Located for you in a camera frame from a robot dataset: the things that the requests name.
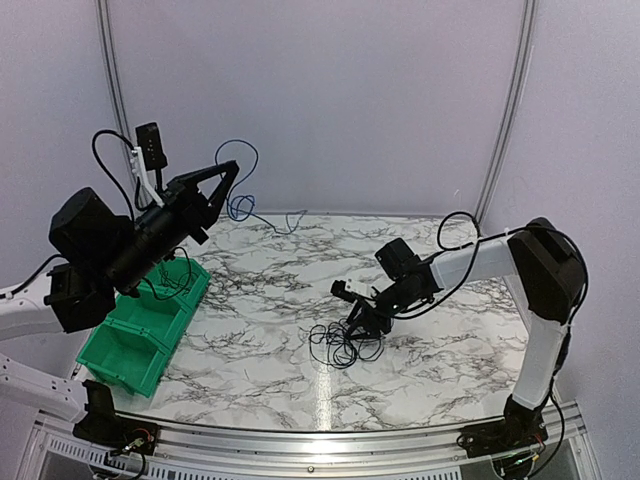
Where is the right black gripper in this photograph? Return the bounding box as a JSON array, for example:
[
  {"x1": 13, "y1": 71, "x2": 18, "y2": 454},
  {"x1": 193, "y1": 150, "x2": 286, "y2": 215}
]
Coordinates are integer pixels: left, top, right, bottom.
[{"x1": 345, "y1": 279, "x2": 423, "y2": 339}]

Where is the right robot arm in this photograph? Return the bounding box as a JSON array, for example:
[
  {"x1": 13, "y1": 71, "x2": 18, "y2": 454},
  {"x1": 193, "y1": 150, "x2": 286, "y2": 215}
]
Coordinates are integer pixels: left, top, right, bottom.
[{"x1": 331, "y1": 217, "x2": 588, "y2": 448}]

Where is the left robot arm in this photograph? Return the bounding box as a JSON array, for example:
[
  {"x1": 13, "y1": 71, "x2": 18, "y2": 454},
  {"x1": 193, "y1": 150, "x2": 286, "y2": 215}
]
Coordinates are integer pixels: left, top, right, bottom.
[{"x1": 1, "y1": 161, "x2": 239, "y2": 397}]

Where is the far green storage bin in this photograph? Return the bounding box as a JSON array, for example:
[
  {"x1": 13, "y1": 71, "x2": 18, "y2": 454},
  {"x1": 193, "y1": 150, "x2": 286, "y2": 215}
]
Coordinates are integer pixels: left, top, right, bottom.
[{"x1": 139, "y1": 257, "x2": 211, "y2": 309}]

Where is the green storage bin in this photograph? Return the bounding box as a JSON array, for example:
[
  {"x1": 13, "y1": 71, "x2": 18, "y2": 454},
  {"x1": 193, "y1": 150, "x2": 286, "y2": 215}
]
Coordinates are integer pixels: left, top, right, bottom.
[
  {"x1": 139, "y1": 257, "x2": 211, "y2": 309},
  {"x1": 76, "y1": 320, "x2": 170, "y2": 398},
  {"x1": 107, "y1": 284, "x2": 195, "y2": 351}
]

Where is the middle green storage bin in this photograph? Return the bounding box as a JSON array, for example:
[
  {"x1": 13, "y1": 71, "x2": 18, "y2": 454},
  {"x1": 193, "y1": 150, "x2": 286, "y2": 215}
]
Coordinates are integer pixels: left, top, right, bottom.
[{"x1": 107, "y1": 284, "x2": 195, "y2": 351}]

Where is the near green storage bin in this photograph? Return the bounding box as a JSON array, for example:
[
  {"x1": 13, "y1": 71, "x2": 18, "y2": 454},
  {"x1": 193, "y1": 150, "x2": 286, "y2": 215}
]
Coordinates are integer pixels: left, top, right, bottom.
[{"x1": 76, "y1": 320, "x2": 170, "y2": 398}]

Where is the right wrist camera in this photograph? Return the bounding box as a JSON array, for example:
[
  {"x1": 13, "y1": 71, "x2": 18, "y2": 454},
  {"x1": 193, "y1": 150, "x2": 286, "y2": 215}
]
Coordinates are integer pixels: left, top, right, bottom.
[{"x1": 330, "y1": 279, "x2": 377, "y2": 303}]

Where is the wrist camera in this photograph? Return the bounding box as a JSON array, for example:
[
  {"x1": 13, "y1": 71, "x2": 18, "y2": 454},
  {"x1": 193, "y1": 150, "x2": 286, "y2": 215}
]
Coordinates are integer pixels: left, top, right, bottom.
[
  {"x1": 330, "y1": 279, "x2": 377, "y2": 303},
  {"x1": 130, "y1": 122, "x2": 168, "y2": 207}
]

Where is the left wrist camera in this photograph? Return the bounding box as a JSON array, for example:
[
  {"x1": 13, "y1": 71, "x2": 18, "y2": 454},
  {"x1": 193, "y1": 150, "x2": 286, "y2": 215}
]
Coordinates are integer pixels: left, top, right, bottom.
[{"x1": 130, "y1": 122, "x2": 168, "y2": 207}]

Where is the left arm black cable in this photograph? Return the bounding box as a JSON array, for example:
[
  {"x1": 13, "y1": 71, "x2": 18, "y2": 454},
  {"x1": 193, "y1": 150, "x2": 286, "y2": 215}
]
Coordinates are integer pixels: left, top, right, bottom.
[{"x1": 91, "y1": 129, "x2": 139, "y2": 211}]

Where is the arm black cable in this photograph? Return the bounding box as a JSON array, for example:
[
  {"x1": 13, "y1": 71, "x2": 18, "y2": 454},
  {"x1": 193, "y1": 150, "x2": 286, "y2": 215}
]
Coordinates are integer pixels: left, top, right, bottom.
[
  {"x1": 91, "y1": 129, "x2": 139, "y2": 211},
  {"x1": 394, "y1": 211, "x2": 586, "y2": 321}
]

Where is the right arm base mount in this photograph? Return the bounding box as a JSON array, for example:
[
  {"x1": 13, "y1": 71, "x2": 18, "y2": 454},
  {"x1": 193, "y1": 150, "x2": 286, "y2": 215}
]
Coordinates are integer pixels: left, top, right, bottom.
[{"x1": 456, "y1": 395, "x2": 549, "y2": 458}]

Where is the front aluminium rail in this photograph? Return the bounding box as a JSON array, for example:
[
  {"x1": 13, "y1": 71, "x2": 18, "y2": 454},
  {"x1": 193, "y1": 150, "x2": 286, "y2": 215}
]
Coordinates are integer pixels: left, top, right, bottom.
[{"x1": 16, "y1": 403, "x2": 601, "y2": 479}]

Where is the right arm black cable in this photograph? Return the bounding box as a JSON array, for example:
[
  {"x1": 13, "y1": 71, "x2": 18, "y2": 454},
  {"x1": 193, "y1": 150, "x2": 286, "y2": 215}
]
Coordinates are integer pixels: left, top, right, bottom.
[{"x1": 394, "y1": 211, "x2": 586, "y2": 321}]

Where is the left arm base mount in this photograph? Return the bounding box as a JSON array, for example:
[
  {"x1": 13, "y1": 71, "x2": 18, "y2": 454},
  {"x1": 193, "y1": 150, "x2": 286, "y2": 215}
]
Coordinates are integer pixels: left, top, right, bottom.
[{"x1": 73, "y1": 380, "x2": 160, "y2": 455}]

